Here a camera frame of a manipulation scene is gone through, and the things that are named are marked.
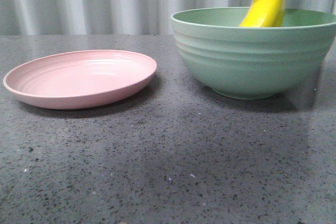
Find green ribbed bowl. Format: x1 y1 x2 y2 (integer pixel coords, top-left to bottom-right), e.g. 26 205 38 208
171 7 335 100

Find yellow plastic banana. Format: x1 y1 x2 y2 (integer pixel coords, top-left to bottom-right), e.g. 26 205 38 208
240 0 285 27

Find pink plate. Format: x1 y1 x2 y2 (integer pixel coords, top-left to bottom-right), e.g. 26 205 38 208
3 50 157 110

